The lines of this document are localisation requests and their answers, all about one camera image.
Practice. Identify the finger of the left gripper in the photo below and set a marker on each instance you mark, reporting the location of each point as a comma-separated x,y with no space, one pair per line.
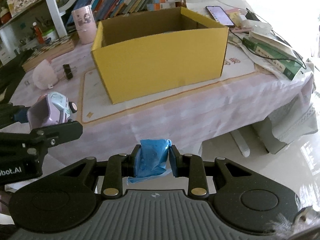
10,114
38,141

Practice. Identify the yellow cardboard box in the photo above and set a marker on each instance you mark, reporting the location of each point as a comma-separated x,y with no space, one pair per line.
149,52

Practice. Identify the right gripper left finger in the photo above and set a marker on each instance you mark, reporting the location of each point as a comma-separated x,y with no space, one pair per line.
119,166

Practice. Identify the pink cylindrical cup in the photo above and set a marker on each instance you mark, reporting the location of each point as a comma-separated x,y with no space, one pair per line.
85,24

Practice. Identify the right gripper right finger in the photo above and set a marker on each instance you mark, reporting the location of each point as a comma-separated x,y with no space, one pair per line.
189,166

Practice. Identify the red figurine bottle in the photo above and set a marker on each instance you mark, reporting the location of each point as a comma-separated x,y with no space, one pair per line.
38,33

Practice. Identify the black smartphone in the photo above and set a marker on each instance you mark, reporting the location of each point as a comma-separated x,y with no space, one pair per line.
220,16

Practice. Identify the green book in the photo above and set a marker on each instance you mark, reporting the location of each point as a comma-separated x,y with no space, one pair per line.
288,67

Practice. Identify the white orange-edged mat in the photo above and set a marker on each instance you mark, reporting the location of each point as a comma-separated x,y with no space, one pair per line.
95,105

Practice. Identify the pink checked tablecloth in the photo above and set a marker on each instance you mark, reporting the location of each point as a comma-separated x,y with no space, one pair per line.
212,121

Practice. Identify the wooden chess board box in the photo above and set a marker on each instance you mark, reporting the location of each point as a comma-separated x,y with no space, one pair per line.
51,51

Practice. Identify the black binder clip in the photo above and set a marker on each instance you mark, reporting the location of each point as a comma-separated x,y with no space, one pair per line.
68,71

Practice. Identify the white green-lid jar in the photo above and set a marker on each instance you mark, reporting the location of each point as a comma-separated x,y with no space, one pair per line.
50,36

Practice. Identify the black Yamaha keyboard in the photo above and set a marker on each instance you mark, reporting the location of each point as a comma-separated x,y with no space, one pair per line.
11,75

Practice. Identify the grey toy truck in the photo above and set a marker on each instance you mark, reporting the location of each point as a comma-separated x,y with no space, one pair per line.
51,109

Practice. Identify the blue cloth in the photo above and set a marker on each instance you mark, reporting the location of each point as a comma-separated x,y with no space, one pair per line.
151,160

